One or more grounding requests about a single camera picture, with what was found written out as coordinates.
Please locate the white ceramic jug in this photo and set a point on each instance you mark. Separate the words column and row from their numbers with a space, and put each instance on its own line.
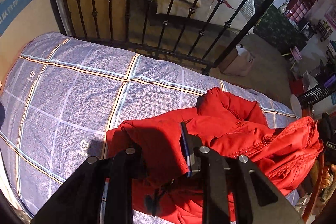
column 282, row 8

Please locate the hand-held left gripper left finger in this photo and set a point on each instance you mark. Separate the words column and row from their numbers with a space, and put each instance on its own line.
column 123, row 174

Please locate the red phone booth cabinet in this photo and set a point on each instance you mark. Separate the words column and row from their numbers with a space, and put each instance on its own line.
column 302, row 3

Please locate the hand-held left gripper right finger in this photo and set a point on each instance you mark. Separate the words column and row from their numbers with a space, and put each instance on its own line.
column 185, row 148

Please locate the black metal rack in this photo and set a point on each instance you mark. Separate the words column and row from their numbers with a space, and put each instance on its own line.
column 315, row 91

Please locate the pink stool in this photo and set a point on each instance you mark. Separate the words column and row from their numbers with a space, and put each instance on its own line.
column 296, row 52

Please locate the black iron bed frame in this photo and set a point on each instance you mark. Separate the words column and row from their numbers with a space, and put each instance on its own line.
column 262, row 10

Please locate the black framed picture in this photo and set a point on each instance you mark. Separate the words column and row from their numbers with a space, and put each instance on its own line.
column 307, row 31

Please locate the bed with blue plaid sheet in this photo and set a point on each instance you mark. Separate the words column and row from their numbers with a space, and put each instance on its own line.
column 78, row 82

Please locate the dark floral cabinet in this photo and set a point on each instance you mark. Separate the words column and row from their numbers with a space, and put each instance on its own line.
column 278, row 29

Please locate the red padded jacket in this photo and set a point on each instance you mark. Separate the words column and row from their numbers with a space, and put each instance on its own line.
column 236, row 129

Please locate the cardboard box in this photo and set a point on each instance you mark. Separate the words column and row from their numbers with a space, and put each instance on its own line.
column 237, row 62

